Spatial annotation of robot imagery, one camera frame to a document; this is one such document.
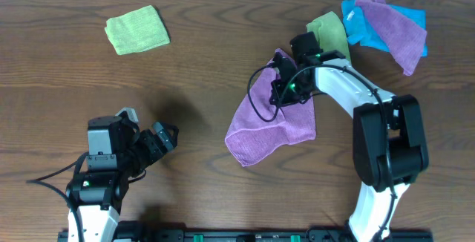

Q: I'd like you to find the left black cable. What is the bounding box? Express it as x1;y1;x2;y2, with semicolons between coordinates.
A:
25;151;148;242

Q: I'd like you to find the purple cloth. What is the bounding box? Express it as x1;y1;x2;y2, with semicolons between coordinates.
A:
355;0;428;76
224;60;316;167

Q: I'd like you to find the folded green cloth left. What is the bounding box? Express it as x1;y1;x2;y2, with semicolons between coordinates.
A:
105;5;171;55

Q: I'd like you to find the right black cable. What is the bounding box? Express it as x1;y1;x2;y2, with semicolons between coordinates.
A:
246;62;398;242

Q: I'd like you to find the green cloth right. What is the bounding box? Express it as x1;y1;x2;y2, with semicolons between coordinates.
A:
307;12;351;62

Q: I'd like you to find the black cable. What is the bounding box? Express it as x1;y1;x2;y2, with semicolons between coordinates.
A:
25;151;148;242
246;62;398;242

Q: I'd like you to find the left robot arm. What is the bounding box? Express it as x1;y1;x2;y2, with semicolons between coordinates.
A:
66;111;179;241

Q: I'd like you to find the blue cloth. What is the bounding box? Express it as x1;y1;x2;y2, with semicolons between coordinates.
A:
341;0;426;52

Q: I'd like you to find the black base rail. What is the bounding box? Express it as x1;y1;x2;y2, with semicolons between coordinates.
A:
57;228;434;242

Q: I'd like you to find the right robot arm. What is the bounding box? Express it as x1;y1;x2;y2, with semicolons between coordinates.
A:
270;50;433;241

